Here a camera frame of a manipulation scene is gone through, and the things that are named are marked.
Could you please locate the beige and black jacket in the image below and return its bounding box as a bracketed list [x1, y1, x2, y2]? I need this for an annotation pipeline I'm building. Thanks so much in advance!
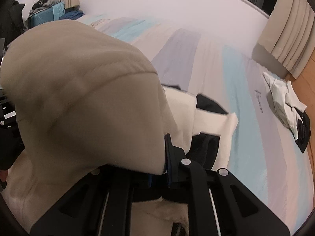
[1, 20, 238, 231]

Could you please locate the blue folded cloth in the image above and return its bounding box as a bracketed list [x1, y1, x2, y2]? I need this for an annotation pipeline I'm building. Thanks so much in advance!
[59, 10, 84, 20]

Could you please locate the grey clothes pile on suitcase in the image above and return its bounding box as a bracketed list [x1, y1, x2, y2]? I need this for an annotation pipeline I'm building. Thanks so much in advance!
[29, 0, 61, 15]

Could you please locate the teal hard-shell suitcase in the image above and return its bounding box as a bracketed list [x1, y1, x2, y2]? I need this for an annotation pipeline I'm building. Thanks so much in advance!
[27, 2, 65, 29]

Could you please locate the striped pastel bed sheet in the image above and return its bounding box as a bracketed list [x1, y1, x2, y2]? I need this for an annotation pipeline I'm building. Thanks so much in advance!
[81, 15, 313, 233]

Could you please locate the white and black crumpled garment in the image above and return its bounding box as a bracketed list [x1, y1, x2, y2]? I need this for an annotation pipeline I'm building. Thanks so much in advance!
[263, 72, 311, 153]

